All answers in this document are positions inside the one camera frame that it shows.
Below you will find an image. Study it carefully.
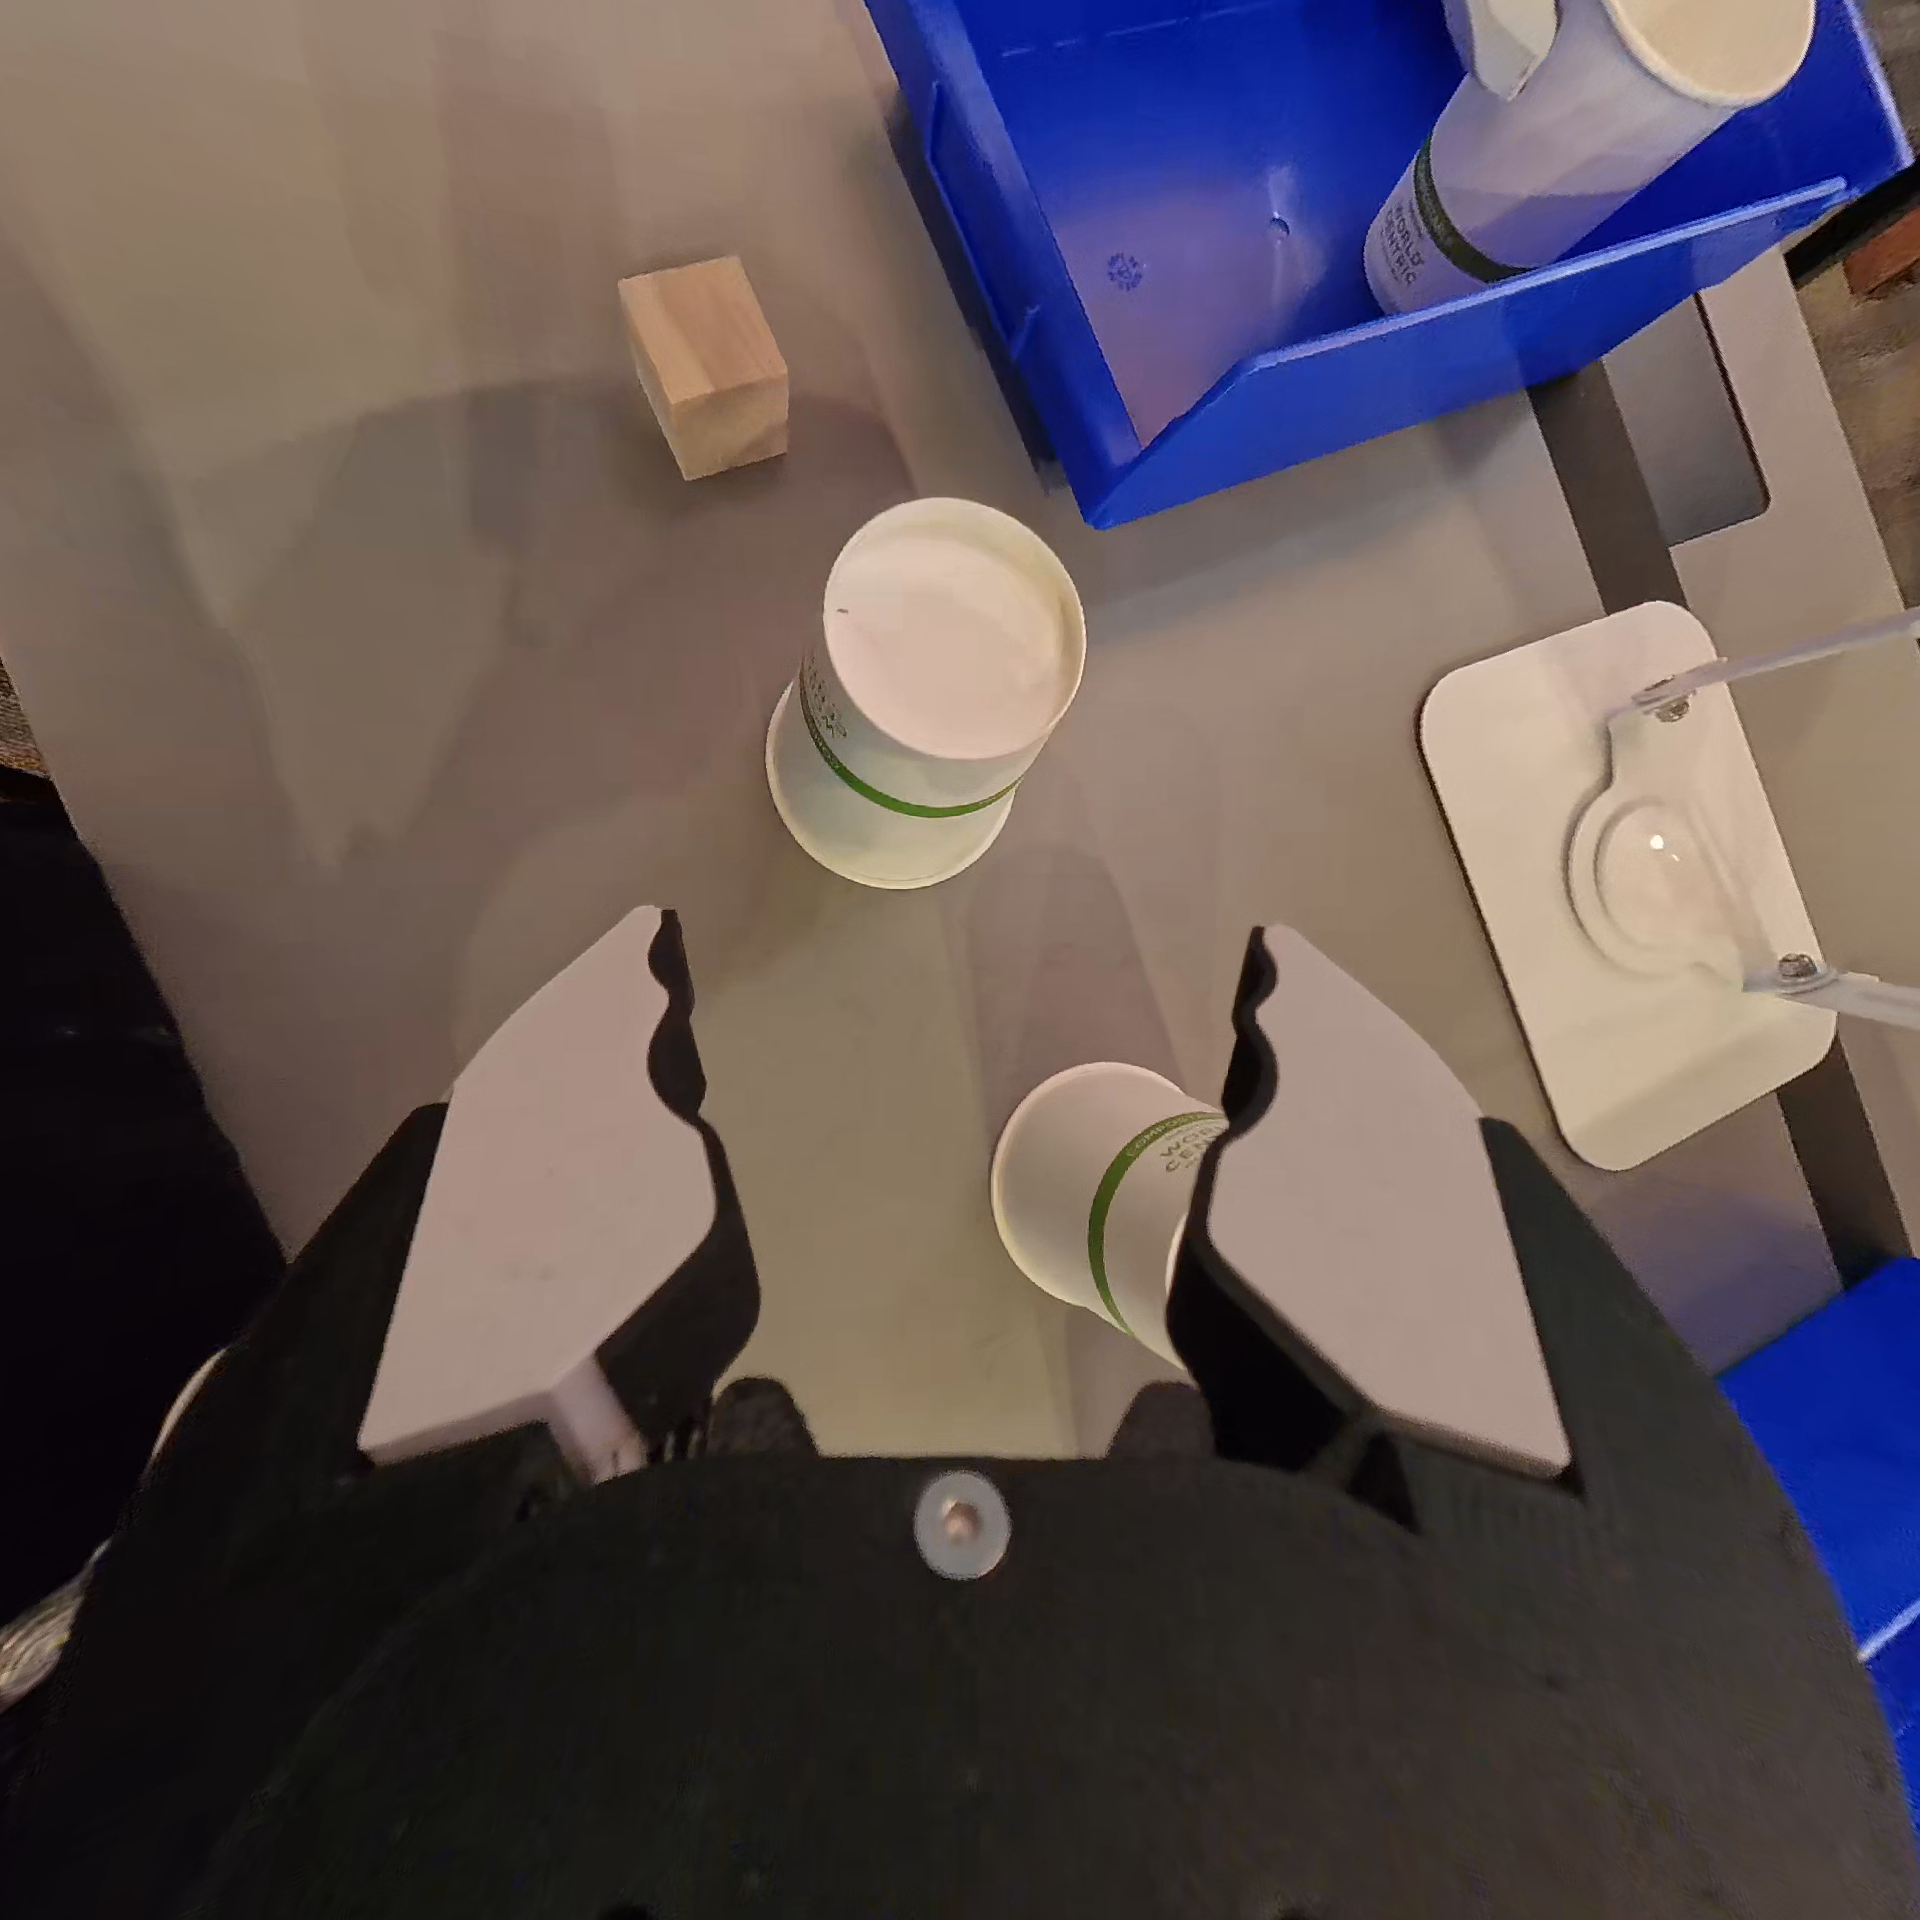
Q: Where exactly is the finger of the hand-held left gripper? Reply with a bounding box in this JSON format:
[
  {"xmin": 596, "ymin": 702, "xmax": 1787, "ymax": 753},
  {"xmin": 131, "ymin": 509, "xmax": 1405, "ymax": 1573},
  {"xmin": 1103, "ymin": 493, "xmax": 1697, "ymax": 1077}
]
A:
[{"xmin": 1442, "ymin": 0, "xmax": 1566, "ymax": 99}]

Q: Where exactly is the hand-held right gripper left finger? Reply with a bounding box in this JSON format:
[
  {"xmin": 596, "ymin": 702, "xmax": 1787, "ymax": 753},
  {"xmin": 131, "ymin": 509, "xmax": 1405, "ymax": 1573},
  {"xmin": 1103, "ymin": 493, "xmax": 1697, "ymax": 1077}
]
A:
[{"xmin": 356, "ymin": 905, "xmax": 763, "ymax": 1487}]

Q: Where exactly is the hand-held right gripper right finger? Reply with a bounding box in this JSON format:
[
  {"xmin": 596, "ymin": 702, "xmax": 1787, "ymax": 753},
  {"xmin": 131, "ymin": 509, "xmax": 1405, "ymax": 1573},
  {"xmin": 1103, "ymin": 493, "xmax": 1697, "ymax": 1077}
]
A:
[{"xmin": 1163, "ymin": 921, "xmax": 1575, "ymax": 1487}]

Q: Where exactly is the white paper cup green stripe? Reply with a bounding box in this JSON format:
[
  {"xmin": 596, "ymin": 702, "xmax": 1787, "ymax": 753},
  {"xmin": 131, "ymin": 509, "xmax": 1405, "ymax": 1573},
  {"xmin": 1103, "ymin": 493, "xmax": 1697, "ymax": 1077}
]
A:
[
  {"xmin": 1362, "ymin": 0, "xmax": 1819, "ymax": 321},
  {"xmin": 765, "ymin": 495, "xmax": 1087, "ymax": 890}
]

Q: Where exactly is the white round plastic lid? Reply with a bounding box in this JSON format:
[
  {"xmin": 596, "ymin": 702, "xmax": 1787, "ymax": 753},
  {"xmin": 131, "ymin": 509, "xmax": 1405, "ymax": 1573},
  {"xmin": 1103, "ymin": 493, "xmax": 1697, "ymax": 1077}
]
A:
[{"xmin": 990, "ymin": 1061, "xmax": 1231, "ymax": 1374}]

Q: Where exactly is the blue plastic bin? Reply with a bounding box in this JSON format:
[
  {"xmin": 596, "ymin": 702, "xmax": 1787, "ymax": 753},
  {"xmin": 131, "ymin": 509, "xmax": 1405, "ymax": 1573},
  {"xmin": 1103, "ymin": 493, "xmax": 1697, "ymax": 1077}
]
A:
[
  {"xmin": 860, "ymin": 0, "xmax": 1920, "ymax": 532},
  {"xmin": 1718, "ymin": 1257, "xmax": 1920, "ymax": 1668}
]

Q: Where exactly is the grey desk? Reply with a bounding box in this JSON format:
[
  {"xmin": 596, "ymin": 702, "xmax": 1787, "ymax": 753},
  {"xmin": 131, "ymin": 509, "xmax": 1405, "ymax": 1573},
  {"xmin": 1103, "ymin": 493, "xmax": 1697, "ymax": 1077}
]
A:
[{"xmin": 0, "ymin": 0, "xmax": 1920, "ymax": 1487}]

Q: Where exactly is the clear sign holder white base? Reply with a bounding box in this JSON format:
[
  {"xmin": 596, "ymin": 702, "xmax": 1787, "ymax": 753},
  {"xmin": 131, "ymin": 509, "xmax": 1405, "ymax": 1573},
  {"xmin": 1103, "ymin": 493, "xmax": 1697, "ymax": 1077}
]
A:
[{"xmin": 1419, "ymin": 600, "xmax": 1920, "ymax": 1171}]

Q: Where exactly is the person's black clothing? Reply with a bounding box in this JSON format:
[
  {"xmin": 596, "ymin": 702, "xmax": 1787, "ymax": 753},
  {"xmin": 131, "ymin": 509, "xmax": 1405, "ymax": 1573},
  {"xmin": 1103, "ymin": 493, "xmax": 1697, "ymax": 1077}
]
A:
[{"xmin": 0, "ymin": 810, "xmax": 287, "ymax": 1627}]

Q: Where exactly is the small wooden block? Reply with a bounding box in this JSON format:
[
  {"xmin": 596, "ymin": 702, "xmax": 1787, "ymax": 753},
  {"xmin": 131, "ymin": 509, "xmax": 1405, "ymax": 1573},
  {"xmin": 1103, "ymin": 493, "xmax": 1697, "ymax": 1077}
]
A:
[{"xmin": 615, "ymin": 254, "xmax": 792, "ymax": 484}]

